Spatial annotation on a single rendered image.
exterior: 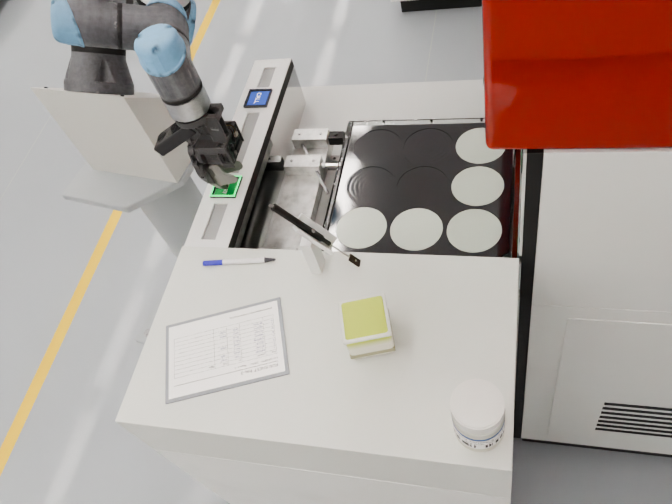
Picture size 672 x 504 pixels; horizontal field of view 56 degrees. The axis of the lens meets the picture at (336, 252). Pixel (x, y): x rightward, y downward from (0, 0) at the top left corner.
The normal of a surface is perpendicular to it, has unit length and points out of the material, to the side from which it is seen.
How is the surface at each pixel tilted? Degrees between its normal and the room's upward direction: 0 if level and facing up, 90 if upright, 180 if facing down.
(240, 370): 0
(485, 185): 0
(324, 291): 0
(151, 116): 90
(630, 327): 90
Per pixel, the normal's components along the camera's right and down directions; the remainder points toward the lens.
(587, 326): -0.18, 0.82
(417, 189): -0.21, -0.57
